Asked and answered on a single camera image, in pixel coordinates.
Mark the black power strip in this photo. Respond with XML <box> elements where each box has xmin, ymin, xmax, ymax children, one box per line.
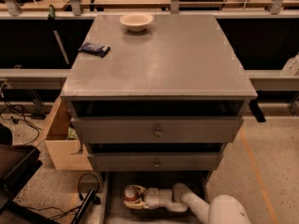
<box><xmin>71</xmin><ymin>189</ymin><xmax>101</xmax><ymax>224</ymax></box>

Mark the white bowl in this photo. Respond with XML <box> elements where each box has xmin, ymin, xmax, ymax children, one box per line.
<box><xmin>120</xmin><ymin>12</ymin><xmax>153</xmax><ymax>33</ymax></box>

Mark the top grey drawer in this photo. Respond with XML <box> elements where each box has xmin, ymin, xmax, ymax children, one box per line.
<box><xmin>71</xmin><ymin>118</ymin><xmax>243</xmax><ymax>144</ymax></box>

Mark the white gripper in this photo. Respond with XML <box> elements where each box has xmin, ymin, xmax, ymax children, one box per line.
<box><xmin>124</xmin><ymin>185</ymin><xmax>160</xmax><ymax>210</ymax></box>

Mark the wooden box on floor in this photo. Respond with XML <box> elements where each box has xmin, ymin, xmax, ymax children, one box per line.
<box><xmin>42</xmin><ymin>97</ymin><xmax>92</xmax><ymax>171</ymax></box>

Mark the dark blue snack bag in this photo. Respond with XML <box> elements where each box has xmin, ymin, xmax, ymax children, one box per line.
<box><xmin>78</xmin><ymin>42</ymin><xmax>110</xmax><ymax>58</ymax></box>

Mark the black floor cable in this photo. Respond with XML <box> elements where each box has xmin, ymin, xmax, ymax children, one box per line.
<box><xmin>0</xmin><ymin>81</ymin><xmax>42</xmax><ymax>146</ymax></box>

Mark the black chair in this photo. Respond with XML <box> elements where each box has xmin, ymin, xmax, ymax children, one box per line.
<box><xmin>0</xmin><ymin>124</ymin><xmax>58</xmax><ymax>224</ymax></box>

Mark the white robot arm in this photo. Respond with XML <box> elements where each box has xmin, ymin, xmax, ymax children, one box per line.
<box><xmin>123</xmin><ymin>183</ymin><xmax>251</xmax><ymax>224</ymax></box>

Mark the red coke can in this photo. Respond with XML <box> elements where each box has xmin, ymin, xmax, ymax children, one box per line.
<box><xmin>123</xmin><ymin>186</ymin><xmax>140</xmax><ymax>202</ymax></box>

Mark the middle grey drawer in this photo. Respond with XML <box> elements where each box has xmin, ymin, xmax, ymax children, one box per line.
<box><xmin>88</xmin><ymin>152</ymin><xmax>223</xmax><ymax>172</ymax></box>

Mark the grey drawer cabinet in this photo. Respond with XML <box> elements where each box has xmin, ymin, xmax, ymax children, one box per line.
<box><xmin>60</xmin><ymin>14</ymin><xmax>258</xmax><ymax>173</ymax></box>

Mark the open bottom grey drawer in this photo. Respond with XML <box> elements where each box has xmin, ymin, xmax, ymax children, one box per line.
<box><xmin>100</xmin><ymin>171</ymin><xmax>206</xmax><ymax>224</ymax></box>

